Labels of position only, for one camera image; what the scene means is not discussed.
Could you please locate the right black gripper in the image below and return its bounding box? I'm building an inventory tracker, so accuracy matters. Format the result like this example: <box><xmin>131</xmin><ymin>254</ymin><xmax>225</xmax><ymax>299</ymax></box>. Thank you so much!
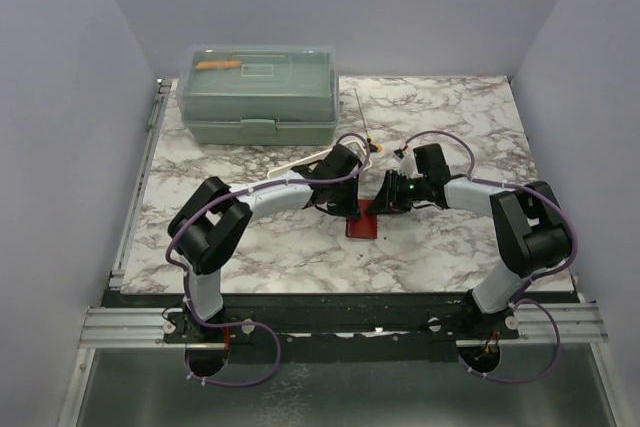
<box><xmin>366</xmin><ymin>170</ymin><xmax>429</xmax><ymax>216</ymax></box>

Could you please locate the red leather card holder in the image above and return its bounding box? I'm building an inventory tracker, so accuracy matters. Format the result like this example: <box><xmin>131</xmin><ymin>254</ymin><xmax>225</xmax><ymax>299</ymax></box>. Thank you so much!
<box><xmin>345</xmin><ymin>199</ymin><xmax>378</xmax><ymax>240</ymax></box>

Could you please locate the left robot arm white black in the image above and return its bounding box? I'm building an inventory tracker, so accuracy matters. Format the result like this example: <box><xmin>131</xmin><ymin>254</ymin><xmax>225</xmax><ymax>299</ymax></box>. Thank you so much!
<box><xmin>165</xmin><ymin>143</ymin><xmax>368</xmax><ymax>342</ymax></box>

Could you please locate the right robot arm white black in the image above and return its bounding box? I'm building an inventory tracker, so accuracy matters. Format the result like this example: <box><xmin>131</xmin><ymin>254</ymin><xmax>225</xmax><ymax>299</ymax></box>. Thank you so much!
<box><xmin>367</xmin><ymin>143</ymin><xmax>577</xmax><ymax>339</ymax></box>

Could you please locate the white rectangular plastic tray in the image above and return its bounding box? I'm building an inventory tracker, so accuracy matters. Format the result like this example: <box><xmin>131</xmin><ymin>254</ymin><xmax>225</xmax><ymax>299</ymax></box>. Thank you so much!
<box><xmin>266</xmin><ymin>140</ymin><xmax>366</xmax><ymax>179</ymax></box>

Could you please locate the green plastic toolbox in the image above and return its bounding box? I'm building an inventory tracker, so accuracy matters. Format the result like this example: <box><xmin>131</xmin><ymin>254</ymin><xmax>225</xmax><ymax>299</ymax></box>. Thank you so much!
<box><xmin>176</xmin><ymin>45</ymin><xmax>341</xmax><ymax>146</ymax></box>

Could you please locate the orange tool inside toolbox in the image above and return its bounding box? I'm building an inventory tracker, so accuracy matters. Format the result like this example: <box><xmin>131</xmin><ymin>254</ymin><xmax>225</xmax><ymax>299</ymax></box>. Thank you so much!
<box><xmin>194</xmin><ymin>60</ymin><xmax>242</xmax><ymax>70</ymax></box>

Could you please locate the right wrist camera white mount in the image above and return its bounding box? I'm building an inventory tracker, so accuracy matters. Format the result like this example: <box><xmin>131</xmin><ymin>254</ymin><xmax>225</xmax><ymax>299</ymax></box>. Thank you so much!
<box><xmin>393</xmin><ymin>148</ymin><xmax>416</xmax><ymax>177</ymax></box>

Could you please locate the yellow black T-handle hex key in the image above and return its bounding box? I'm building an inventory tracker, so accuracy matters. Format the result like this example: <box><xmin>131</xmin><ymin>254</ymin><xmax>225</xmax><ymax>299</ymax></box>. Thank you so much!
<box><xmin>353</xmin><ymin>88</ymin><xmax>382</xmax><ymax>153</ymax></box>

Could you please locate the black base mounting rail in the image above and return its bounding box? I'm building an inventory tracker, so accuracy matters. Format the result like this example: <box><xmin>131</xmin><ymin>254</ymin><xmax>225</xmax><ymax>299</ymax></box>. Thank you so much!
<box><xmin>102</xmin><ymin>289</ymin><xmax>534</xmax><ymax>366</ymax></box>

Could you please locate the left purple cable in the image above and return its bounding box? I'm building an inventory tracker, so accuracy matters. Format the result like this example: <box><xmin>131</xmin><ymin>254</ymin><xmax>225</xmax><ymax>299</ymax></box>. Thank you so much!
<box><xmin>166</xmin><ymin>132</ymin><xmax>374</xmax><ymax>389</ymax></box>

